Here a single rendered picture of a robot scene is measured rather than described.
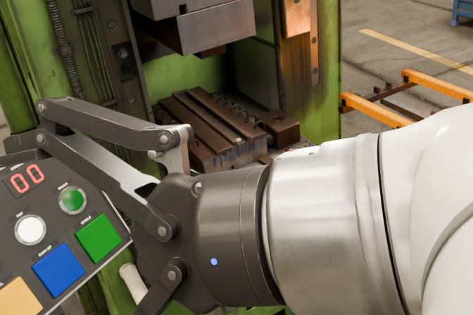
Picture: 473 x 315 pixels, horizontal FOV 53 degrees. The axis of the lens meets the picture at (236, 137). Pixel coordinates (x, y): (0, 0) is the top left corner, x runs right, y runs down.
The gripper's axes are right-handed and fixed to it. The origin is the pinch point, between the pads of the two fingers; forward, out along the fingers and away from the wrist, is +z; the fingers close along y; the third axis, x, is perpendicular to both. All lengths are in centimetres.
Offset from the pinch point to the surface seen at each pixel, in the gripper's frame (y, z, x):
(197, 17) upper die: 28, 16, -75
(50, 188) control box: -1, 43, -48
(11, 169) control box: 4, 46, -43
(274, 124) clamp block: -1, 13, -106
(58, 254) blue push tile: -14, 42, -45
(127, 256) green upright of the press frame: -30, 61, -89
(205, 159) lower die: -5, 28, -87
